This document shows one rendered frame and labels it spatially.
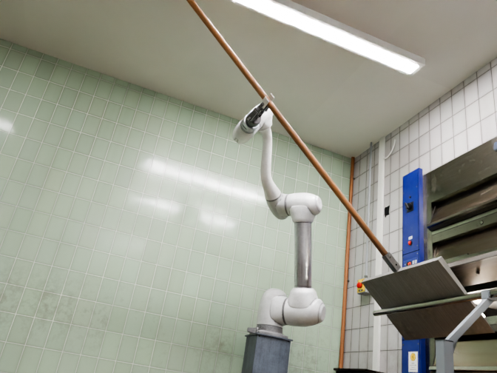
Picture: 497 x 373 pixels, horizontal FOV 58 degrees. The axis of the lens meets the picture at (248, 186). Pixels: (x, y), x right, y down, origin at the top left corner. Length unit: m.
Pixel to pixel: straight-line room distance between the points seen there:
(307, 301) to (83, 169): 1.65
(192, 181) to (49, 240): 1.00
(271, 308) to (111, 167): 1.40
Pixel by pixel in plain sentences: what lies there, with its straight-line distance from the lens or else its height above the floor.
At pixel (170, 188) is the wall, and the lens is 3.16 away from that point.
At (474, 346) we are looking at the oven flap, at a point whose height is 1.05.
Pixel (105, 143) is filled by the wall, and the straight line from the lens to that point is 3.22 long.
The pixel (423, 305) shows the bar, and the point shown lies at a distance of 2.21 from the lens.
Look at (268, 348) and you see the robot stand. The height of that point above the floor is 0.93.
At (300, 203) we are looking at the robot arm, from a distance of 2.63.
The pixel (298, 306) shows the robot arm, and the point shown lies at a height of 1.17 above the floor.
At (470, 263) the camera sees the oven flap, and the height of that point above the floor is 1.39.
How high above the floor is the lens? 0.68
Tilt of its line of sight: 25 degrees up
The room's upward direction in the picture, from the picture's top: 9 degrees clockwise
